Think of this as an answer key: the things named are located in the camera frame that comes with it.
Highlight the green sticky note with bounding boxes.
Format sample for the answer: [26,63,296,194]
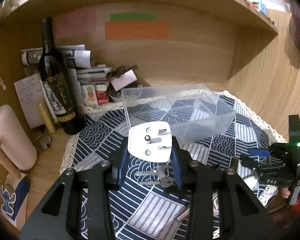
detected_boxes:
[110,12,157,22]

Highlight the yellow candle stick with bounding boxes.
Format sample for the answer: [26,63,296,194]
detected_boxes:
[37,101,56,134]

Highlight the blue cartoon sticker card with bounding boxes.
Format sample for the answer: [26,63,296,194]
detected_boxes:
[0,173,30,230]

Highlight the white handwritten note paper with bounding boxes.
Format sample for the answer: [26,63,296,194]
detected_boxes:
[14,73,44,129]

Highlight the dark wine bottle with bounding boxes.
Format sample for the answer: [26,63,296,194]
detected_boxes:
[39,17,85,135]

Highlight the pink sticky note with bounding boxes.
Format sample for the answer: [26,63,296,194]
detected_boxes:
[55,7,96,38]

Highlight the clear plastic organizer box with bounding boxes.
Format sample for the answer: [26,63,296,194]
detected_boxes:
[121,83,235,144]

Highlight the stack of papers and books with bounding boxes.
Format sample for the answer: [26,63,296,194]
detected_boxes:
[22,46,123,108]

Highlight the orange sticky note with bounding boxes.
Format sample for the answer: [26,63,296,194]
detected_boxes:
[105,21,170,40]

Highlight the white travel plug adapter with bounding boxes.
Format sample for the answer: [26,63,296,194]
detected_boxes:
[127,121,172,163]

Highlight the blue white patterned tablecloth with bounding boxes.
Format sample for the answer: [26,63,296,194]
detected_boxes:
[60,85,285,239]

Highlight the person's right hand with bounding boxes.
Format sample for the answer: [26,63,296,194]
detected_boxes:
[281,187,290,199]

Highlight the white folded card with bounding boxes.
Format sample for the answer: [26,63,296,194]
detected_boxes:
[111,69,137,92]

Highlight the silver keys bunch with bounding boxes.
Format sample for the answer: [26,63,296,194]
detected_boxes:
[135,165,174,187]

